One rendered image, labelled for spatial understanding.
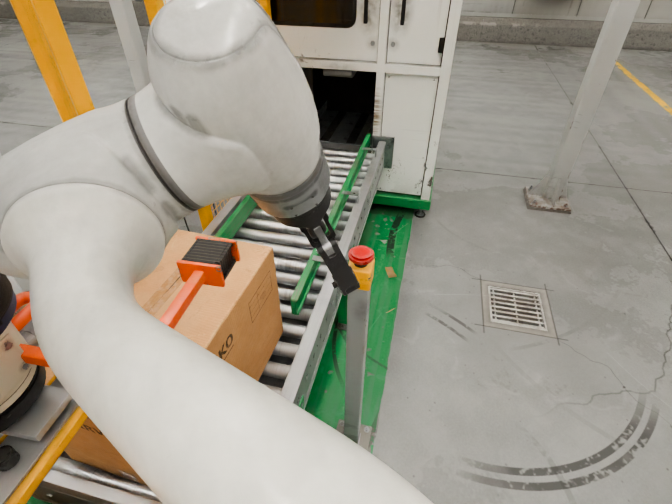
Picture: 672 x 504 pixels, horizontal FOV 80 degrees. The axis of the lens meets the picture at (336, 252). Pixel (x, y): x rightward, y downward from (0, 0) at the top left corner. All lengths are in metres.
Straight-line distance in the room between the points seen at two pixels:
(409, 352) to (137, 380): 2.03
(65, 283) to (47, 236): 0.05
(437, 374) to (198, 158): 1.92
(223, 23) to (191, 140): 0.08
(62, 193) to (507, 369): 2.13
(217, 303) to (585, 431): 1.70
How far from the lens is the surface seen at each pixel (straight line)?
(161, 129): 0.32
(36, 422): 0.80
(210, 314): 1.09
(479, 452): 1.98
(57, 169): 0.33
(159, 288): 1.21
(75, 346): 0.24
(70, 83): 1.49
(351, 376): 1.46
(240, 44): 0.28
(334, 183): 2.46
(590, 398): 2.33
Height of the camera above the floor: 1.72
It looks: 39 degrees down
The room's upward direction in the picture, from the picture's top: straight up
